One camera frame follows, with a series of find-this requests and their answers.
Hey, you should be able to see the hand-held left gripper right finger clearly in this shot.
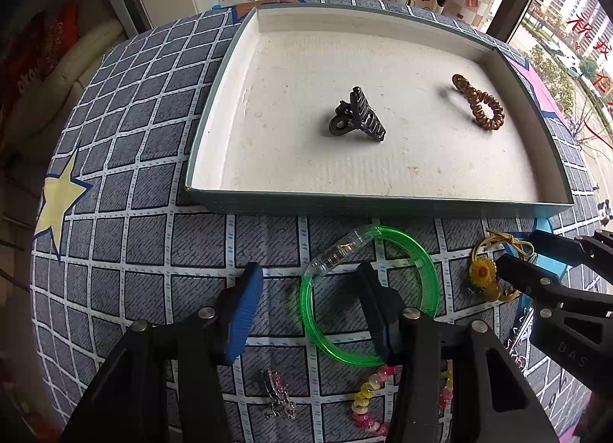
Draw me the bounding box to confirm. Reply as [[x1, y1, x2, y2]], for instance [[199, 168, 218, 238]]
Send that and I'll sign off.
[[355, 262, 559, 443]]

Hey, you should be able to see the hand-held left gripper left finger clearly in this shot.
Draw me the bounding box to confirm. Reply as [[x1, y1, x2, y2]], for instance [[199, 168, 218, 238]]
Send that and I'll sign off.
[[60, 262, 265, 443]]

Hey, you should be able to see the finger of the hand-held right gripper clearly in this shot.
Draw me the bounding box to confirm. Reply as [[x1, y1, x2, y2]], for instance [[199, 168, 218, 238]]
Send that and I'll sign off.
[[528, 229, 613, 281], [495, 254, 613, 398]]

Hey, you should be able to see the green plastic bangle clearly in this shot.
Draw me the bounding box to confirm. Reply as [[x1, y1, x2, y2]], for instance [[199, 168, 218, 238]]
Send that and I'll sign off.
[[300, 224, 440, 367]]

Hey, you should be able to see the pink yellow beaded bracelet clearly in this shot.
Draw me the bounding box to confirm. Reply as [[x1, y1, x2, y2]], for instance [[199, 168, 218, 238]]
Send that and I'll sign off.
[[351, 363, 455, 438]]

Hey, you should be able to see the yellow sunflower hair tie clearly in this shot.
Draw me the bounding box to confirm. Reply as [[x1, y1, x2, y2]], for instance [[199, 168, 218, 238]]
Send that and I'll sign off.
[[467, 230, 534, 302]]

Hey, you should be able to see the silver rhinestone hair clip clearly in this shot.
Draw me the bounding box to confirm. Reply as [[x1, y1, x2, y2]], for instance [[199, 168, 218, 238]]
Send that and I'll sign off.
[[260, 369, 298, 421]]

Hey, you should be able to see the white tray with teal rim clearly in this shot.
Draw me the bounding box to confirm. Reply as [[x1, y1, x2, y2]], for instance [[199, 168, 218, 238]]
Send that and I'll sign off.
[[184, 3, 575, 218]]

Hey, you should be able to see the brown spiral hair tie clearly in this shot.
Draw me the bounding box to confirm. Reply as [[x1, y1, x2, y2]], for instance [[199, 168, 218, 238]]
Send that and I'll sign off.
[[451, 74, 505, 134]]

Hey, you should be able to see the black hair claw clip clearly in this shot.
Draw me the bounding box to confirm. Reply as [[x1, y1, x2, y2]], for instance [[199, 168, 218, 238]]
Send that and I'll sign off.
[[327, 85, 388, 142]]

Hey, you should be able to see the beige sofa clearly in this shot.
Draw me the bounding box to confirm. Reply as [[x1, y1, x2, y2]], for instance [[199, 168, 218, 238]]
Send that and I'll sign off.
[[0, 17, 128, 157]]

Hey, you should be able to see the red cushion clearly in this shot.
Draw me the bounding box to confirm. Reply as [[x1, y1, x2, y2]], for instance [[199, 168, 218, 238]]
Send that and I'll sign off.
[[0, 3, 80, 104]]

